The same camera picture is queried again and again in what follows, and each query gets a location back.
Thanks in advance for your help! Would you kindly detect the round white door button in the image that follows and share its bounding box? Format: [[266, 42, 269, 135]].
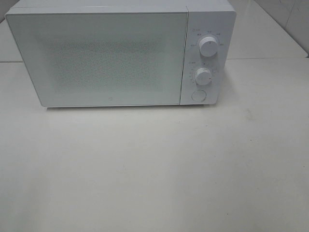
[[192, 90, 207, 102]]

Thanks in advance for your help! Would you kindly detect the white timer knob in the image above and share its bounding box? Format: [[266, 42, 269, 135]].
[[194, 68, 213, 86]]

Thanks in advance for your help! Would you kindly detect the white microwave door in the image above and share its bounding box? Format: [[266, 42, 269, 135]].
[[7, 13, 187, 107]]

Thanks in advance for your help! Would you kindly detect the upper white power knob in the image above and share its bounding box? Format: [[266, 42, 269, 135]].
[[198, 35, 219, 58]]

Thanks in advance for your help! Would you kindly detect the white microwave oven body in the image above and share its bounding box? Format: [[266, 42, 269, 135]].
[[5, 0, 236, 106]]

